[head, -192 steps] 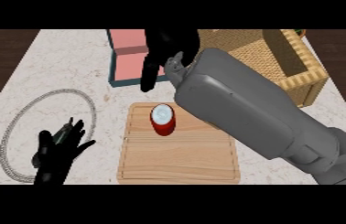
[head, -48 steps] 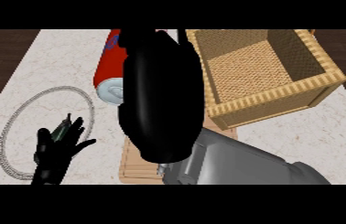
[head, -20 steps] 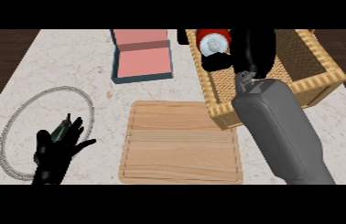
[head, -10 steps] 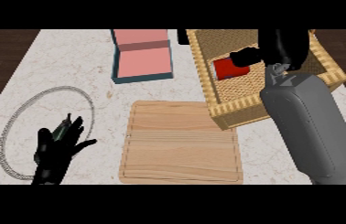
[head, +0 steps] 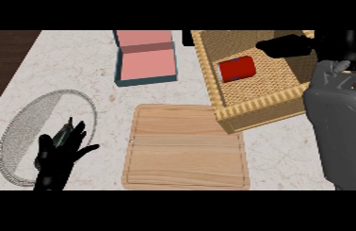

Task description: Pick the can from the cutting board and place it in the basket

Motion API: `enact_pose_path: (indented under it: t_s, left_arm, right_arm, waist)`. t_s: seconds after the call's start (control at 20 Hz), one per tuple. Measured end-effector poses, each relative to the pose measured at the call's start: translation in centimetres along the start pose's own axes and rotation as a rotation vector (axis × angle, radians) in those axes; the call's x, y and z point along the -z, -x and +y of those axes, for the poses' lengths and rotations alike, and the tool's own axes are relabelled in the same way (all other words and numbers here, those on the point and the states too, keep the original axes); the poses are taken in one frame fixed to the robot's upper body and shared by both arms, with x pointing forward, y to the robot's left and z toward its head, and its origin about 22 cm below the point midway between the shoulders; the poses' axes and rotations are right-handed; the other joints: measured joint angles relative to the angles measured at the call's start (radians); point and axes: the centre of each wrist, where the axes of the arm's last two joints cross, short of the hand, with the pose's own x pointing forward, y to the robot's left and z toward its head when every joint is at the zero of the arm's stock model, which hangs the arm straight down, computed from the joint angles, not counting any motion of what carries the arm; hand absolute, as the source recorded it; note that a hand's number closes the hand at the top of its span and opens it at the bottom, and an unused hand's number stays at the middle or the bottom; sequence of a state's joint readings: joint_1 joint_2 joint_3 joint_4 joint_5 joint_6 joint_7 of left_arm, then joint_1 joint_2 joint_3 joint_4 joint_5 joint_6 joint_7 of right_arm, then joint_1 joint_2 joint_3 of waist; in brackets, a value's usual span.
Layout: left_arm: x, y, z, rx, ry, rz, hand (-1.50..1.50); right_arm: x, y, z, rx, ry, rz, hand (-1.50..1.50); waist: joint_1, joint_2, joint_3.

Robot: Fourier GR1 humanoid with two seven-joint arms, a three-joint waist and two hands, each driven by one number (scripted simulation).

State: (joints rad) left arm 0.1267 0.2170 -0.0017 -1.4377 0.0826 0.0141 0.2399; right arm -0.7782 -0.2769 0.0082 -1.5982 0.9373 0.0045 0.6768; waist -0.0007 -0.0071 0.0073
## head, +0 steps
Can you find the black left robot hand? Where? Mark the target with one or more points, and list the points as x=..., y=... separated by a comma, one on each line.
x=56, y=159

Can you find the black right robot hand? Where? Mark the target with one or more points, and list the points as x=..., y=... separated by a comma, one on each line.
x=296, y=46

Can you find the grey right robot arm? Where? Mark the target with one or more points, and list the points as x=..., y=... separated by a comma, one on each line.
x=335, y=128

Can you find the red can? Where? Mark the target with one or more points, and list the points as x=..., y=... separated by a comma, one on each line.
x=237, y=69

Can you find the wicker basket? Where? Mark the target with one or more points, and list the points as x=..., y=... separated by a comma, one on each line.
x=254, y=84

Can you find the wooden cutting board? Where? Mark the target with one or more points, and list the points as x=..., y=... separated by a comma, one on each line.
x=187, y=146

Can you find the small black object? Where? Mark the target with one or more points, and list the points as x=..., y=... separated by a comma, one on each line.
x=187, y=38

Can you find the pink and teal open box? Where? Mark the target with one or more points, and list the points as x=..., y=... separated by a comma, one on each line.
x=146, y=57

